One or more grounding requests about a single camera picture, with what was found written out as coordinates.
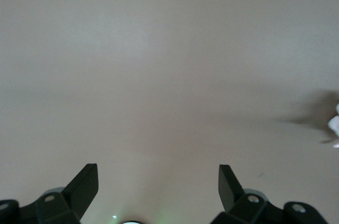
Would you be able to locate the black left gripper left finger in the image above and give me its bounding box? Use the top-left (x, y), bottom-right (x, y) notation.
top-left (0, 163), bottom-right (100, 224)

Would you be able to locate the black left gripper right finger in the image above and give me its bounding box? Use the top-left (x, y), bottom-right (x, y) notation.
top-left (211, 164), bottom-right (329, 224)

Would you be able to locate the white and pink plush toy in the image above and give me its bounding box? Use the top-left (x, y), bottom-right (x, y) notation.
top-left (327, 103), bottom-right (339, 148)

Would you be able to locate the brown table cover sheet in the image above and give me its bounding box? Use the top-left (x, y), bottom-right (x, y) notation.
top-left (0, 0), bottom-right (339, 224)

